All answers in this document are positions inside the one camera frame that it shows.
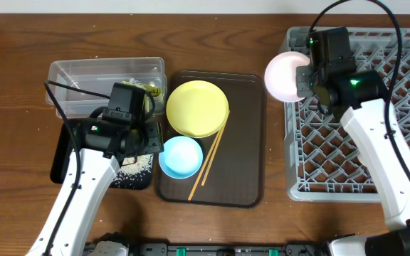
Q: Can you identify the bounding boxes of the pink bowl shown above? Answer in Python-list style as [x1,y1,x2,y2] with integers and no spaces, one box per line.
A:
[264,51,310,102]

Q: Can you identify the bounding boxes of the rice food waste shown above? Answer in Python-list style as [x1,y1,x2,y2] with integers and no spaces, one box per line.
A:
[111,154,154,190]

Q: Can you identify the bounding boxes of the blue bowl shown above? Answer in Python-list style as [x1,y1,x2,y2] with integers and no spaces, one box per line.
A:
[159,136,204,179]

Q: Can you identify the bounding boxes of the green snack wrapper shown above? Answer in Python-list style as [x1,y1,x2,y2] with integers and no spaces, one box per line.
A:
[121,78,162,97]

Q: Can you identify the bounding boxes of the yellow plate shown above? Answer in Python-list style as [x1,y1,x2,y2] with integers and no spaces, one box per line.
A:
[166,80,229,138]

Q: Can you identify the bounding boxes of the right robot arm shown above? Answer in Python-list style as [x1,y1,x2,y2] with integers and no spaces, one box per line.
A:
[289,62,410,255]

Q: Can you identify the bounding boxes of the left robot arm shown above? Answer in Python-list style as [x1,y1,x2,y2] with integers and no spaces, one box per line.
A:
[28,83,163,255]

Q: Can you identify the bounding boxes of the grey dishwasher rack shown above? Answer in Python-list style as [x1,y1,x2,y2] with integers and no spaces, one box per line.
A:
[284,28,410,203]

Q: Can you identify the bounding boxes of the wooden chopstick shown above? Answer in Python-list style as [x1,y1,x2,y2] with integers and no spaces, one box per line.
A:
[201,122,227,186]
[188,148,211,201]

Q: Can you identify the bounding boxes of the clear plastic bin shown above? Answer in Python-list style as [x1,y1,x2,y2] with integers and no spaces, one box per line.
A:
[48,57,167,119]

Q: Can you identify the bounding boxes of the black plastic bin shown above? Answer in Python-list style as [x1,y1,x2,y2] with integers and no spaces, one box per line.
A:
[50,124,154,190]

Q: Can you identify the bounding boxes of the dark brown tray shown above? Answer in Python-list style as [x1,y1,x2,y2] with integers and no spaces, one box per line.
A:
[154,70,266,208]

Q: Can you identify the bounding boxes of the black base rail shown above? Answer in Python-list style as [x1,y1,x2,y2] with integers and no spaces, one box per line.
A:
[83,233,334,256]

